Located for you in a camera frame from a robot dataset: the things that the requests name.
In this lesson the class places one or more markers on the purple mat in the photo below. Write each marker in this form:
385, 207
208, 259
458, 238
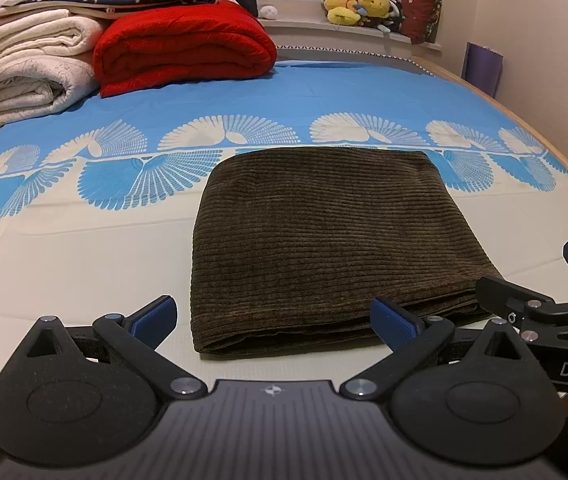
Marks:
484, 70

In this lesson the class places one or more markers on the red folded blanket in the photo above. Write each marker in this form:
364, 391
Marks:
183, 45

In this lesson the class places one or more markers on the yellow duck plush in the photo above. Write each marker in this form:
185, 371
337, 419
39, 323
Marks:
341, 2

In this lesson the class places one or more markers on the yellow plush with blue trim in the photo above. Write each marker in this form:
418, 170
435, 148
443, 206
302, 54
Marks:
374, 4

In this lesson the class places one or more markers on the dark plush toy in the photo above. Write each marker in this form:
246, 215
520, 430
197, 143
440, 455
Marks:
384, 22

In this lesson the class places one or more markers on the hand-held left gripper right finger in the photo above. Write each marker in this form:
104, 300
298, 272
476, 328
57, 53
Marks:
394, 325

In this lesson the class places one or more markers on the navy patterned folded quilt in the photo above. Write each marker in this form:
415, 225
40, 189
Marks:
138, 2

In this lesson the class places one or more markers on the red printed cushion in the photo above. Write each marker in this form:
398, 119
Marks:
421, 10

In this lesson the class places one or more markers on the cream folded blanket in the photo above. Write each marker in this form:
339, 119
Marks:
28, 70

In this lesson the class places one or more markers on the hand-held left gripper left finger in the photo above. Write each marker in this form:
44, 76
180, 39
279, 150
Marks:
153, 322

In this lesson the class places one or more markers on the blue and white bed sheet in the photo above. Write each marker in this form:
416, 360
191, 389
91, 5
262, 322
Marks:
88, 220

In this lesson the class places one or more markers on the wooden bed frame rim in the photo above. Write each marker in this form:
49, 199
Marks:
539, 115

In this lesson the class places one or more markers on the window sill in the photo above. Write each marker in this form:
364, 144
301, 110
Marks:
314, 30

